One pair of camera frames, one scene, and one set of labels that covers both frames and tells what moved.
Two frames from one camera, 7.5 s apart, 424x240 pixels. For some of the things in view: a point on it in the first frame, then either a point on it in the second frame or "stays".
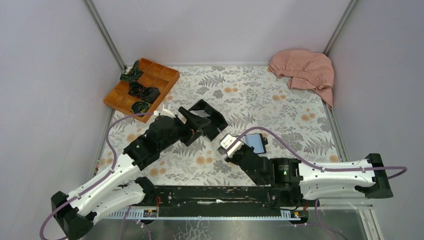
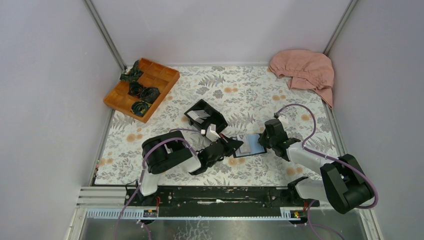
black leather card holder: [257, 141] stays
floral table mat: [283, 122] stays
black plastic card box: [218, 122] stays
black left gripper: [192, 121] to [230, 145]
